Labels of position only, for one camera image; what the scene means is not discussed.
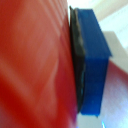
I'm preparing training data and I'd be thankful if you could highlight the red plastic cup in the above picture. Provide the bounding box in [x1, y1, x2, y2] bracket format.
[0, 0, 128, 128]

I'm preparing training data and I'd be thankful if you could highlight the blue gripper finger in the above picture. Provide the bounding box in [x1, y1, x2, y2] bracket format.
[68, 5, 113, 118]

